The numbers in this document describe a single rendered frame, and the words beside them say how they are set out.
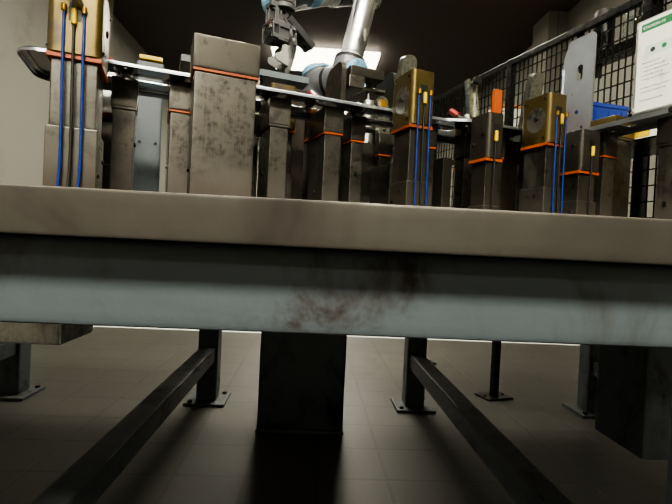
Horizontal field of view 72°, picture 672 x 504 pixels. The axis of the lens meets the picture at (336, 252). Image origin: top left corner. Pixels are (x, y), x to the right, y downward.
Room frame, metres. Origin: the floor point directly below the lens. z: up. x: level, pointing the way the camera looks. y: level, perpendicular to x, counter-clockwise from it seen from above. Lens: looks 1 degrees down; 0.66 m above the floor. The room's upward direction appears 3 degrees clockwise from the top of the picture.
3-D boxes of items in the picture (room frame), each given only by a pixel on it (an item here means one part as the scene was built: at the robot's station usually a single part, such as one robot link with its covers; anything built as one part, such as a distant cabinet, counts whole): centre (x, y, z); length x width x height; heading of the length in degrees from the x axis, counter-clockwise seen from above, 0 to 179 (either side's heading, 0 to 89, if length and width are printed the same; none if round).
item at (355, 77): (1.39, -0.05, 0.94); 0.18 x 0.13 x 0.49; 112
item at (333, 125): (1.14, 0.04, 0.84); 0.12 x 0.05 x 0.29; 22
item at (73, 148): (0.77, 0.44, 0.88); 0.14 x 0.09 x 0.36; 22
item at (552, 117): (1.11, -0.50, 0.87); 0.12 x 0.07 x 0.35; 22
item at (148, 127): (1.30, 0.54, 0.92); 0.08 x 0.08 x 0.44; 22
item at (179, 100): (1.01, 0.36, 0.84); 0.12 x 0.05 x 0.29; 22
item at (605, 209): (1.21, -0.68, 0.84); 0.05 x 0.05 x 0.29; 22
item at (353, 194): (1.18, -0.03, 0.84); 0.07 x 0.04 x 0.29; 22
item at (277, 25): (1.41, 0.20, 1.32); 0.09 x 0.08 x 0.12; 127
